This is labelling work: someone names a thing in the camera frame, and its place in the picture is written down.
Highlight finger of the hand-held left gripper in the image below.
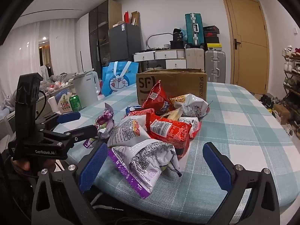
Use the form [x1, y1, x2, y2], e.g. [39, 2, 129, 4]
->
[35, 112, 81, 132]
[39, 125, 99, 147]

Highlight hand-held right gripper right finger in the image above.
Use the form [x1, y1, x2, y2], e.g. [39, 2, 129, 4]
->
[202, 142, 280, 225]

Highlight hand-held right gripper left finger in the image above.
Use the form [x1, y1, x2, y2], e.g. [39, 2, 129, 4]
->
[31, 142, 109, 225]

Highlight small purple snack packet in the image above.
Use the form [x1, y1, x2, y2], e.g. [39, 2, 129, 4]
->
[83, 103, 115, 149]

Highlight blue snack packet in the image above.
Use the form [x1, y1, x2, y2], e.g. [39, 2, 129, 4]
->
[125, 105, 143, 116]

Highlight white yellow noodle packet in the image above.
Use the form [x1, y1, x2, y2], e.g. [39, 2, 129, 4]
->
[170, 94, 211, 118]

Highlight beige wafer stick packet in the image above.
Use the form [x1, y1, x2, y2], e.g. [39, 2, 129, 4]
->
[162, 109, 184, 120]

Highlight brown cardboard box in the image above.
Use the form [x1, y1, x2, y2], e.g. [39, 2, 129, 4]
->
[136, 68, 208, 106]

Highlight person's left forearm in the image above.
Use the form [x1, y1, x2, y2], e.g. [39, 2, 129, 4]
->
[0, 169, 39, 225]

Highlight person's left hand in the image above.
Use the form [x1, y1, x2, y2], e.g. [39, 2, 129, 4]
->
[13, 159, 32, 172]

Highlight white yellow printed carton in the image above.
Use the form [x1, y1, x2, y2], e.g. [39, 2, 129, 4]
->
[56, 92, 73, 113]

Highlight green drink can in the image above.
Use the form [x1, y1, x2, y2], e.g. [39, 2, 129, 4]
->
[70, 94, 82, 112]

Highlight white electric kettle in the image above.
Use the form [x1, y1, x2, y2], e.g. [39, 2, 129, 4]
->
[72, 71, 99, 106]

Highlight grey clothing pile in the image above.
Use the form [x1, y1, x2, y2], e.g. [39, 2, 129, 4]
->
[50, 73, 77, 85]

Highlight blue cartoon tote bag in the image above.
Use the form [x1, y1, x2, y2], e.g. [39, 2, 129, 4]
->
[102, 61, 139, 97]

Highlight white wardrobe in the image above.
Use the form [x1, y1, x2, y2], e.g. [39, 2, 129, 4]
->
[75, 13, 91, 74]

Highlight white curtains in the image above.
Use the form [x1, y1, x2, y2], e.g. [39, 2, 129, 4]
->
[0, 20, 77, 94]

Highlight black sneakers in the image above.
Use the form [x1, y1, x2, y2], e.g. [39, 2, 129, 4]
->
[259, 94, 275, 108]

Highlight small cardboard box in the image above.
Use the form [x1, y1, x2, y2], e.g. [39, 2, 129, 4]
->
[273, 103, 291, 125]

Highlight grey refrigerator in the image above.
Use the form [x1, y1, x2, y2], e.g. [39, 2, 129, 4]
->
[108, 23, 142, 62]

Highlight dark glass cabinet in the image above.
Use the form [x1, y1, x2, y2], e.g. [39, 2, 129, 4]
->
[88, 0, 122, 74]

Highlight silver suitcase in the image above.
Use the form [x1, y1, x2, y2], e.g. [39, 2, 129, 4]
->
[205, 50, 227, 83]

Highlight white drawer desk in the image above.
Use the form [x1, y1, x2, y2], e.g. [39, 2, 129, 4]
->
[133, 49, 187, 70]

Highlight beige suitcase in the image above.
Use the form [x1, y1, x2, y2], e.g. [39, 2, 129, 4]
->
[185, 48, 205, 70]

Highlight shoe rack with shoes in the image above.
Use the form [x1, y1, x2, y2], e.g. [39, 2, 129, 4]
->
[282, 46, 300, 125]

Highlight tall brown cardboard carton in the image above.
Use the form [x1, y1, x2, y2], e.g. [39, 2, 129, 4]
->
[131, 11, 140, 26]

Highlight yellow black shoe box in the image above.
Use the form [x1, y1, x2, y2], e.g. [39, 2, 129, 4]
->
[206, 43, 223, 51]

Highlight wide black box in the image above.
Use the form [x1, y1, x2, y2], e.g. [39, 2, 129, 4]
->
[170, 40, 185, 50]

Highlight wooden door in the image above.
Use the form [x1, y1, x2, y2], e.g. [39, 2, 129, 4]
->
[221, 0, 270, 95]

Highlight teal suitcase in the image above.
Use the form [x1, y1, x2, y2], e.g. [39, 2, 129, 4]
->
[185, 13, 204, 47]

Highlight white cable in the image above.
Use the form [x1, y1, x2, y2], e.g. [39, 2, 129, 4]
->
[90, 192, 123, 212]

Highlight silver arched frame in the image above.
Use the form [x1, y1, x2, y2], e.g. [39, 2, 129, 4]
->
[146, 33, 174, 50]

